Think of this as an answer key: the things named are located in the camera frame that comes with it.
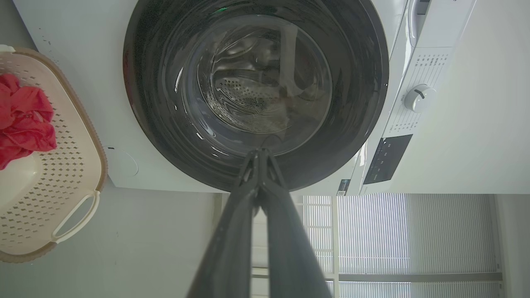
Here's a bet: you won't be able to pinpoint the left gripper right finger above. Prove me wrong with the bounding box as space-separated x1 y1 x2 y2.
260 149 333 298

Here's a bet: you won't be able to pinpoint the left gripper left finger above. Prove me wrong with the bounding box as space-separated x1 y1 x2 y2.
186 150 260 298

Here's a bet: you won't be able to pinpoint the black round glass washer door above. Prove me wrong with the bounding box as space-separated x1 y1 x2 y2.
123 0 390 193

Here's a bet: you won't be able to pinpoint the white front-load washing machine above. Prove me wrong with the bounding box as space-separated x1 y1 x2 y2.
12 0 477 196

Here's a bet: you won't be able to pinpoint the white window blinds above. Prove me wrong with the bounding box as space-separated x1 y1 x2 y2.
302 194 504 298

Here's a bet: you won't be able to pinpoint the black washer display panel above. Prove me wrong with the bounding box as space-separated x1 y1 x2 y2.
363 134 413 185

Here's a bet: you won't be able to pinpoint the round white filter cover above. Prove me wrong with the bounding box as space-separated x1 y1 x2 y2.
106 147 139 178

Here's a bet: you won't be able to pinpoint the steel perforated washer drum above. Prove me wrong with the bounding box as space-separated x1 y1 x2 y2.
207 25 315 133

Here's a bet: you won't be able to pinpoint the cream perforated laundry basket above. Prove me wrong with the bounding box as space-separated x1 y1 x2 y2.
0 45 108 264

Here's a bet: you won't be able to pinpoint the white round selector knob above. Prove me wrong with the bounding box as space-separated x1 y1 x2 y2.
404 84 436 113

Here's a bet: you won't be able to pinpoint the red and white garment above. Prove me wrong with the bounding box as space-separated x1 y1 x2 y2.
0 74 58 170

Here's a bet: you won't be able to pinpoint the white detergent drawer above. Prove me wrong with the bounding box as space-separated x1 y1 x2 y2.
408 0 432 47

